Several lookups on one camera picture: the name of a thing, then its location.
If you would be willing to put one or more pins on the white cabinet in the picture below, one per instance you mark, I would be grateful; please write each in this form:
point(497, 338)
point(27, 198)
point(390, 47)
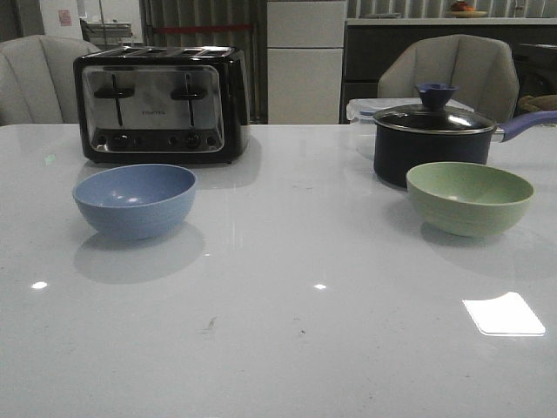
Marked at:
point(305, 41)

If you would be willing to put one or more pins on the black and silver toaster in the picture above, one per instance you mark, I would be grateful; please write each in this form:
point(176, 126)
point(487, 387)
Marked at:
point(171, 105)

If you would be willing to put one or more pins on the dark blue saucepan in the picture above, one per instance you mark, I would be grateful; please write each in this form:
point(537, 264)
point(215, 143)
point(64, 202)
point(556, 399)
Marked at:
point(396, 152)

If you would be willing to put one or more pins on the clear plastic food container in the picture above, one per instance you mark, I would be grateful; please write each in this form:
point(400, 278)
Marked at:
point(359, 112)

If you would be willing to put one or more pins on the blue bowl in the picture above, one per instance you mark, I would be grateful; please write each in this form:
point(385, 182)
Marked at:
point(136, 201)

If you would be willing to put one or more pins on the beige chair right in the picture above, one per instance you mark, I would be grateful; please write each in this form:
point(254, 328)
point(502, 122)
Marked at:
point(481, 67)

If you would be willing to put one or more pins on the fruit bowl on counter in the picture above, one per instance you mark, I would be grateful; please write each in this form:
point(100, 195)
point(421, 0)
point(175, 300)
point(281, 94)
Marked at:
point(462, 9)

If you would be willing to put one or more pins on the glass pot lid blue knob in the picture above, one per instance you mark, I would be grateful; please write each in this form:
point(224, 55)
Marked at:
point(433, 114)

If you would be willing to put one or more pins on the green bowl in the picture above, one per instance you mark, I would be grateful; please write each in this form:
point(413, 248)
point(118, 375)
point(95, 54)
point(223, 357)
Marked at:
point(468, 199)

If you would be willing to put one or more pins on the beige chair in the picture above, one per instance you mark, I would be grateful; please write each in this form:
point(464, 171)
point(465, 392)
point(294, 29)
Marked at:
point(37, 79)
point(481, 67)

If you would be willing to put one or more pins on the beige chair left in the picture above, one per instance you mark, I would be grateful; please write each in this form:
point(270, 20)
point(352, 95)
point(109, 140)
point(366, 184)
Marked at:
point(37, 79)

